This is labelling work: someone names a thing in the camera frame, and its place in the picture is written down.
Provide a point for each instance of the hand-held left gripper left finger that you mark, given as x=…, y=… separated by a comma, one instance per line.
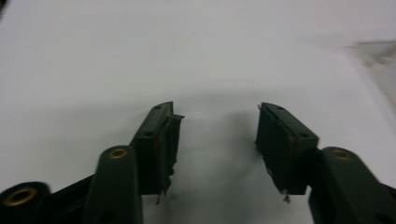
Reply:
x=154, y=146

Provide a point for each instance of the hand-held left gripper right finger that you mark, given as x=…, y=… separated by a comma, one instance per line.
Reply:
x=285, y=149

